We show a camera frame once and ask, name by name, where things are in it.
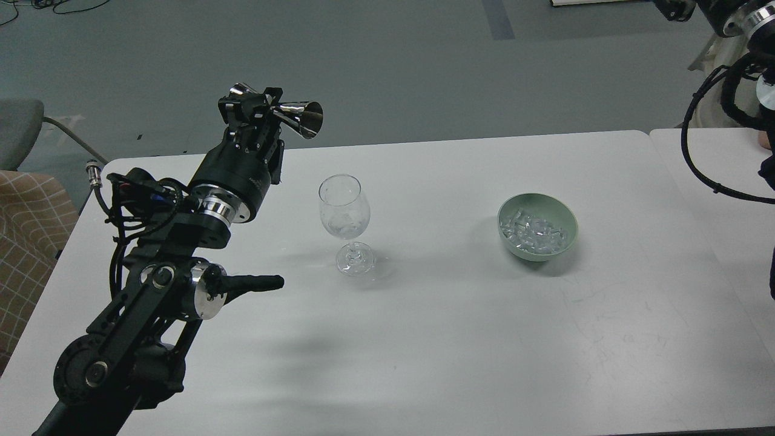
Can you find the green bowl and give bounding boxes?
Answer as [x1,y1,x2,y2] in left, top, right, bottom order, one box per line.
[496,193,578,262]

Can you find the black floor cables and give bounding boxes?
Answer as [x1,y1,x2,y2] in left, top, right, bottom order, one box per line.
[0,0,110,25]

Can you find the person's bare forearm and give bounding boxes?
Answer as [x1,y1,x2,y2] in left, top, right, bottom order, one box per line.
[757,131,772,151]

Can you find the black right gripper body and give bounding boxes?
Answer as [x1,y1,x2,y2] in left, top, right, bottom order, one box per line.
[696,0,763,37]

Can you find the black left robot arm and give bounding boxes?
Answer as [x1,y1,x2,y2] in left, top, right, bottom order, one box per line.
[36,83,323,435]

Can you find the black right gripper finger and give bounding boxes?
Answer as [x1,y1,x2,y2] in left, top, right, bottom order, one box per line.
[653,0,697,22]

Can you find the brown checkered cushion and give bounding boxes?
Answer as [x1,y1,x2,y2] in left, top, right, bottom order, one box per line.
[1,170,78,371]

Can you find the grey chair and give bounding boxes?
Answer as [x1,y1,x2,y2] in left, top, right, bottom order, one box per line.
[1,97,108,171]

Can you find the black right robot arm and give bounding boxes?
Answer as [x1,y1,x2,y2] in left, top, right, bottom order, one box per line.
[654,1,774,205]

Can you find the clear ice cubes pile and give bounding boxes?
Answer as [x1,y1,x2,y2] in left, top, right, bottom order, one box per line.
[498,208,570,255]

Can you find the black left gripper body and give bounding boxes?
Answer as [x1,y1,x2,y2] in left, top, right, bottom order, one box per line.
[189,124,283,223]

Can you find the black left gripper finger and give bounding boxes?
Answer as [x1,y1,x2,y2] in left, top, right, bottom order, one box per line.
[218,92,255,146]
[251,88,285,152]

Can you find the clear wine glass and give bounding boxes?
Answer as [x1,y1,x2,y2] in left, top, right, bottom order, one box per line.
[318,174,375,276]

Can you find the steel cocktail jigger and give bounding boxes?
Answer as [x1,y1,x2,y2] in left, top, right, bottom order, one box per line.
[227,82,323,140]

